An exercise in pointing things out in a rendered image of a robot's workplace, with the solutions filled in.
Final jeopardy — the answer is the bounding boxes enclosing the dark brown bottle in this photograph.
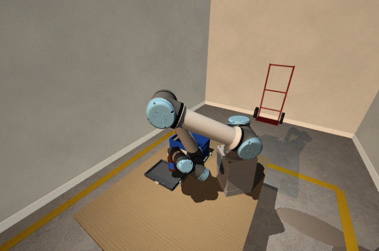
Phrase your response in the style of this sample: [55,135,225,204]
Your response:
[167,155,176,172]

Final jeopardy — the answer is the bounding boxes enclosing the dark blue crate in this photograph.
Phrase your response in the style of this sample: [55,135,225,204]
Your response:
[169,133,210,160]

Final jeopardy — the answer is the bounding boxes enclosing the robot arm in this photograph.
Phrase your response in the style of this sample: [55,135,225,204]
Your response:
[146,89,263,181]

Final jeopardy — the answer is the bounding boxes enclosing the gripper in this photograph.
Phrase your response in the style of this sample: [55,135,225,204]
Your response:
[167,147,184,173]

